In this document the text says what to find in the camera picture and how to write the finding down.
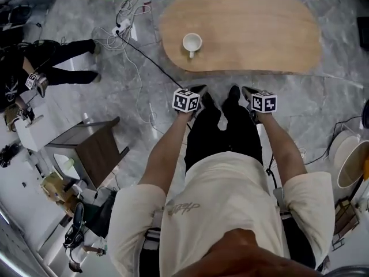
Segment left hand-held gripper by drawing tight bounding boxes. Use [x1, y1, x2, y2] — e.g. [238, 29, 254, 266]
[172, 84, 209, 117]

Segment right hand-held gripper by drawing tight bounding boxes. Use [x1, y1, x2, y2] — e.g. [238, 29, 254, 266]
[241, 85, 278, 124]

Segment person's left forearm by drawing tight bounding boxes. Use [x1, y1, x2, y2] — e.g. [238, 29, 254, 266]
[137, 111, 199, 190]

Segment person's right forearm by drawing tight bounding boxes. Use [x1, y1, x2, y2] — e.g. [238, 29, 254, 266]
[260, 113, 308, 190]

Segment wooden coffee table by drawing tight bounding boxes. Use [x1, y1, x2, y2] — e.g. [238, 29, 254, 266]
[157, 0, 322, 75]

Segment person's black left shoe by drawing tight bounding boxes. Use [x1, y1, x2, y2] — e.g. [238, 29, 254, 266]
[201, 92, 216, 111]

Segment person's black shoe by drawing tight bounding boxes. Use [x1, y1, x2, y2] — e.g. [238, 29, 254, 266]
[225, 85, 242, 105]
[201, 92, 216, 111]

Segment person's black right shoe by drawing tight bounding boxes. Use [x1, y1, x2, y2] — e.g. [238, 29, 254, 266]
[225, 85, 242, 105]

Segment person's black trousers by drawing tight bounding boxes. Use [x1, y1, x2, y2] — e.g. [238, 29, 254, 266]
[184, 96, 263, 173]

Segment white cup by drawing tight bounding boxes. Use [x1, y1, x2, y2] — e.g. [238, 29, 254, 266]
[182, 32, 203, 59]

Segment white power strip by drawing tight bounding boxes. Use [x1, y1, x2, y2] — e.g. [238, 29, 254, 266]
[111, 18, 131, 38]

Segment dark wooden side table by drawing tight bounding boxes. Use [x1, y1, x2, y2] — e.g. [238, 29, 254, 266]
[45, 116, 130, 190]

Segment white round stool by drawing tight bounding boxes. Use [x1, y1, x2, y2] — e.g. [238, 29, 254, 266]
[328, 130, 369, 190]

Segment person's white t-shirt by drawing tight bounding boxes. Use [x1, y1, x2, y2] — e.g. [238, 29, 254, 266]
[107, 151, 336, 277]

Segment cardboard box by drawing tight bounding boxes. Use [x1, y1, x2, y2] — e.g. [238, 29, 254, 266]
[39, 174, 83, 218]

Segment white table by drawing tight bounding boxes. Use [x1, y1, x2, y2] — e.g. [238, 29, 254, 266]
[13, 91, 51, 153]

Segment black cable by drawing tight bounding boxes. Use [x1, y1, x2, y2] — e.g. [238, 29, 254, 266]
[115, 30, 185, 89]

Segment white cable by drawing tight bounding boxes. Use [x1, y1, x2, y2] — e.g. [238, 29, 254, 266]
[92, 0, 187, 135]

